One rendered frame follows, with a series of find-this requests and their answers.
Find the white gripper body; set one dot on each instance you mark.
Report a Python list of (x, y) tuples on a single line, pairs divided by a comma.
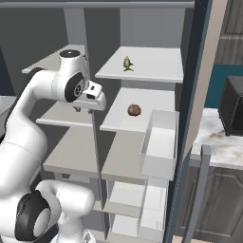
[(95, 104)]

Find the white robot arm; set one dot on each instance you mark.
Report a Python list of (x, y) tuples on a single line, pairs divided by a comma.
[(22, 148)]

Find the grey freezer shelf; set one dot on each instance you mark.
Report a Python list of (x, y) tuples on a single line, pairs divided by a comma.
[(63, 118), (74, 152), (47, 61)]

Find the green fish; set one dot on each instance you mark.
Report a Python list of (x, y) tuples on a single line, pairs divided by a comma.
[(127, 64)]

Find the white fridge shelf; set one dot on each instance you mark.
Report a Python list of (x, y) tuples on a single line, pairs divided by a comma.
[(155, 65), (125, 158), (155, 99)]

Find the dark blue freezer door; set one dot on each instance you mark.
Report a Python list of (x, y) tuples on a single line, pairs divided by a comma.
[(5, 95)]

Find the white fridge drawer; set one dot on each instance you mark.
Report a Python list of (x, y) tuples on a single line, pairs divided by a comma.
[(126, 197)]

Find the grey fridge freezer cabinet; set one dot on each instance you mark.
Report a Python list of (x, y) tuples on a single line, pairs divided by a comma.
[(152, 28)]

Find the dark blue fridge door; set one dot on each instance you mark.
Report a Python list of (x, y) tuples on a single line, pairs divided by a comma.
[(202, 79)]

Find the brown round food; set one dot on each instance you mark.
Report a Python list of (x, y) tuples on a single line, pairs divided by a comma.
[(134, 110)]

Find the large white door bin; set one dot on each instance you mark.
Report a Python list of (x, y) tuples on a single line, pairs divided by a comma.
[(159, 148)]

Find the small white door bin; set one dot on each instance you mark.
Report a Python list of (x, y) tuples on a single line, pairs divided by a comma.
[(153, 212)]

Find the black microwave oven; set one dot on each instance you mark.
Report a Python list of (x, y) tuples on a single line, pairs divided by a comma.
[(232, 106)]

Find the dark wood base cupboard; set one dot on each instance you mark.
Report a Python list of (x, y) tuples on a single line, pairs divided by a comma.
[(218, 202)]

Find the dark wood wall cupboard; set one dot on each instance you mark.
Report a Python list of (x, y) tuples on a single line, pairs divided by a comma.
[(231, 31)]

